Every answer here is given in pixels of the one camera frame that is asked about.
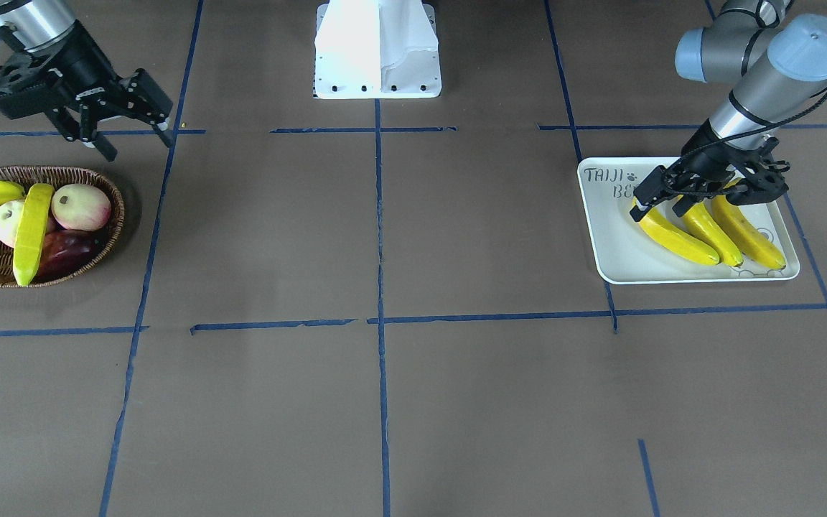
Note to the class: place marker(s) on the white bear tray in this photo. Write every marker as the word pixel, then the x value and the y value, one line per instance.
pixel 626 255

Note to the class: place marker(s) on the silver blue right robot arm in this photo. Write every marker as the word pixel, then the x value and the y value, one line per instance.
pixel 38 23

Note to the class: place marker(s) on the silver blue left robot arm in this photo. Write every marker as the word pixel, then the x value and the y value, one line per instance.
pixel 778 73

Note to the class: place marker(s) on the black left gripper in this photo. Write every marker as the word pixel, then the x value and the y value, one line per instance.
pixel 706 150

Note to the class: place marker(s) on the yellow banana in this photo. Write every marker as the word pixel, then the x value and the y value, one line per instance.
pixel 680 243
pixel 703 226
pixel 32 229
pixel 745 235

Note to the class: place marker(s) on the red yellow apple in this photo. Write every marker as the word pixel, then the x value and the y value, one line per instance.
pixel 80 207

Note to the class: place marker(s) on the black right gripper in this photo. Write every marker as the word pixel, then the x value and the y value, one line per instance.
pixel 85 67

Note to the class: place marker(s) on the dark purple fruit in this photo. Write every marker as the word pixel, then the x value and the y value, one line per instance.
pixel 64 252

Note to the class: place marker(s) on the brown wicker basket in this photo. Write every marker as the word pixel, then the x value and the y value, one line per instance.
pixel 105 238

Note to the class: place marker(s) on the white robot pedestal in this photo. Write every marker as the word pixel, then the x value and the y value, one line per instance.
pixel 376 50

